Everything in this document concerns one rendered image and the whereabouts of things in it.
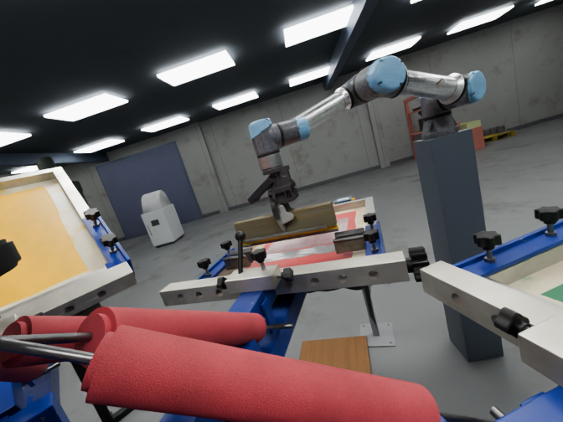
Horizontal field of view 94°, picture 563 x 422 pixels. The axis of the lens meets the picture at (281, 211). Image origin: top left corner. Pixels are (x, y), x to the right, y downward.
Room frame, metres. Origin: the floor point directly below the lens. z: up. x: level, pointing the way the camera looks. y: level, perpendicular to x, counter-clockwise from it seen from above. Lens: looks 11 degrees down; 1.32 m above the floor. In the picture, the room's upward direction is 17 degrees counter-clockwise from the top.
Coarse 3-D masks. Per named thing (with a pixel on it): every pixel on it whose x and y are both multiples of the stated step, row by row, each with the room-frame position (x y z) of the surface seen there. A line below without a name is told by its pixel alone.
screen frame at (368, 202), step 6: (360, 198) 1.36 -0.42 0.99; (366, 198) 1.32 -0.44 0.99; (372, 198) 1.29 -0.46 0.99; (336, 204) 1.39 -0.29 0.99; (342, 204) 1.36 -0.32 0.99; (348, 204) 1.35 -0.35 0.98; (354, 204) 1.34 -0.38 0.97; (360, 204) 1.33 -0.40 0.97; (366, 204) 1.21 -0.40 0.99; (372, 204) 1.18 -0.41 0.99; (336, 210) 1.37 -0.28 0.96; (342, 210) 1.36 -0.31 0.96; (366, 210) 1.12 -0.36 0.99; (372, 210) 1.09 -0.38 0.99; (252, 246) 1.16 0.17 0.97; (222, 270) 0.91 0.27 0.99; (228, 270) 0.94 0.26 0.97; (216, 276) 0.87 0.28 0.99
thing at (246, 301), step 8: (240, 296) 0.57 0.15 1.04; (248, 296) 0.56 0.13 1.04; (256, 296) 0.54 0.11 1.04; (264, 296) 0.56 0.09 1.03; (272, 296) 0.60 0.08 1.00; (240, 304) 0.53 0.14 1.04; (248, 304) 0.52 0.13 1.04; (256, 304) 0.52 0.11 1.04; (248, 312) 0.49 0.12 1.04; (256, 312) 0.51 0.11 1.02
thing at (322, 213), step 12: (324, 204) 0.81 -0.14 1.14; (264, 216) 0.90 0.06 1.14; (300, 216) 0.84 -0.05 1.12; (312, 216) 0.83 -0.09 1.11; (324, 216) 0.81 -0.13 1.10; (240, 228) 0.92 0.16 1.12; (252, 228) 0.90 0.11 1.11; (264, 228) 0.89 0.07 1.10; (276, 228) 0.87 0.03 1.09; (288, 228) 0.86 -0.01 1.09; (300, 228) 0.84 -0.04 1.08
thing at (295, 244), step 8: (288, 240) 1.13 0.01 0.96; (296, 240) 1.10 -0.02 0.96; (304, 240) 1.07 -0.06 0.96; (272, 248) 1.10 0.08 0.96; (280, 248) 1.07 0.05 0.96; (288, 248) 1.04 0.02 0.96; (296, 248) 1.01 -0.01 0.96; (256, 264) 0.97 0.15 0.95; (272, 264) 0.92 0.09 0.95; (280, 264) 0.90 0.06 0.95; (288, 264) 0.88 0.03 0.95
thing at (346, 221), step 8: (336, 216) 1.29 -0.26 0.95; (344, 216) 1.25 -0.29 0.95; (352, 216) 1.21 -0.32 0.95; (344, 224) 1.12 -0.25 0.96; (352, 224) 1.09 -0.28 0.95; (312, 240) 1.04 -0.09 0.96; (320, 240) 1.01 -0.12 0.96; (328, 240) 0.99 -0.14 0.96; (304, 248) 0.98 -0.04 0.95; (304, 256) 0.90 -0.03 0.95; (312, 256) 0.88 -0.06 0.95; (320, 256) 0.86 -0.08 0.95; (328, 256) 0.84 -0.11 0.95; (336, 256) 0.82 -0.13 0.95; (344, 256) 0.80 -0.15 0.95; (296, 264) 0.86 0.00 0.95; (304, 264) 0.84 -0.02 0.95
